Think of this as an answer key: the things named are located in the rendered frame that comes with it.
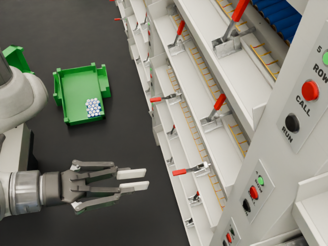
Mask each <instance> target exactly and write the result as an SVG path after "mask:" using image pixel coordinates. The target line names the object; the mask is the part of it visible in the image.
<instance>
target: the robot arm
mask: <svg viewBox="0 0 328 246"><path fill-rule="evenodd" d="M48 98H49V96H48V92H47V90H46V87H45V86H44V84H43V82H42V81H41V79H40V78H38V77H36V76H35V75H33V74H30V73H22V72H21V71H20V70H19V69H17V68H15V67H13V66H9V64H8V62H7V60H6V58H5V56H4V55H3V53H2V51H1V49H0V152H1V148H2V144H3V142H4V140H5V138H6V136H5V135H4V134H3V133H4V132H6V131H9V130H11V129H13V128H15V127H17V126H19V125H21V124H23V123H24V122H26V121H28V120H30V119H31V118H33V117H34V116H36V115H37V114H39V113H40V112H41V111H42V110H43V108H44V107H45V106H46V104H47V101H48ZM79 171H95V172H93V173H83V174H79V173H77V172H79ZM145 173H146V169H145V168H144V169H134V170H131V169H130V168H118V167H117V166H114V163H113V162H81V161H78V160H73V161H72V166H71V168H70V169H69V170H67V171H65V172H58V171H57V172H46V173H44V174H43V175H42V176H41V173H40V171H39V170H32V171H21V172H18V171H16V172H1V171H0V221H1V220H2V219H3V217H7V216H11V215H19V214H24V213H32V212H39V211H40V210H41V206H42V205H43V206H45V207H52V206H59V205H68V206H72V207H73V209H74V211H75V215H76V216H79V215H81V214H83V213H84V212H86V211H90V210H94V209H98V208H102V207H107V206H111V205H116V204H118V202H119V198H120V197H121V196H122V195H130V194H133V193H134V192H135V191H137V190H145V189H147V188H148V185H149V181H145V182H136V183H127V184H120V186H119V187H90V186H86V185H88V184H89V183H92V182H96V181H100V180H105V179H109V178H113V177H117V180H121V179H130V178H139V177H144V176H145ZM90 197H102V198H99V199H95V200H91V201H86V202H83V203H82V202H79V203H77V202H78V201H79V200H80V199H81V198H90Z"/></svg>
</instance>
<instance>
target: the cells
mask: <svg viewBox="0 0 328 246"><path fill-rule="evenodd" d="M85 105H86V107H87V109H86V111H87V113H88V115H87V116H88V118H93V117H98V116H101V114H100V111H102V109H101V103H100V101H99V100H98V99H97V98H95V99H91V100H90V99H88V100H87V102H86V103H85Z"/></svg>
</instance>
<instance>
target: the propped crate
mask: <svg viewBox="0 0 328 246"><path fill-rule="evenodd" d="M57 73H58V76H59V83H60V90H61V99H62V106H63V113H64V122H65V123H66V124H67V126H71V125H77V124H81V123H88V122H94V121H99V120H104V119H106V117H105V112H104V107H103V100H102V95H101V89H100V84H99V79H98V73H97V69H96V65H95V63H91V65H90V66H84V67H77V68H71V69H65V70H61V68H57ZM95 98H97V99H98V100H99V101H100V103H101V109H102V111H100V114H101V116H98V117H93V118H88V116H87V115H88V113H87V111H86V109H87V107H86V105H85V103H86V102H87V100H88V99H90V100H91V99H95Z"/></svg>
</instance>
